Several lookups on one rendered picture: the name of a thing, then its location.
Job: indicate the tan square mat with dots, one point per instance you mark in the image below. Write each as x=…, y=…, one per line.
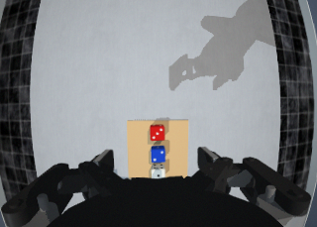
x=140, y=144

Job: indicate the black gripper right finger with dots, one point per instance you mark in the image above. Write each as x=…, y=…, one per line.
x=260, y=184

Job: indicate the blue die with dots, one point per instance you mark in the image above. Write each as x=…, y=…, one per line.
x=158, y=154

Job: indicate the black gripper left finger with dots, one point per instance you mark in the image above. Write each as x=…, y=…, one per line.
x=45, y=198

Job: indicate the white die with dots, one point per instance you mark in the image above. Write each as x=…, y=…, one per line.
x=158, y=171

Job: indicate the red die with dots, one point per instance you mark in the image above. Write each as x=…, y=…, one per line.
x=157, y=132

